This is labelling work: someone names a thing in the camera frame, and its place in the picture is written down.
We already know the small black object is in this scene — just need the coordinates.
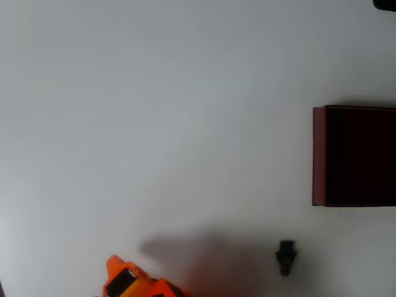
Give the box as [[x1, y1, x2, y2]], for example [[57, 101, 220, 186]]
[[275, 239, 298, 277]]

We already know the black object at corner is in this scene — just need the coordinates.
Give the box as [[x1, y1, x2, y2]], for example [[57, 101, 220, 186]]
[[372, 0, 396, 13]]

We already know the dark red cardboard box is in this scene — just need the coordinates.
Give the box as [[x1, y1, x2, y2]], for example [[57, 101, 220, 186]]
[[312, 105, 396, 208]]

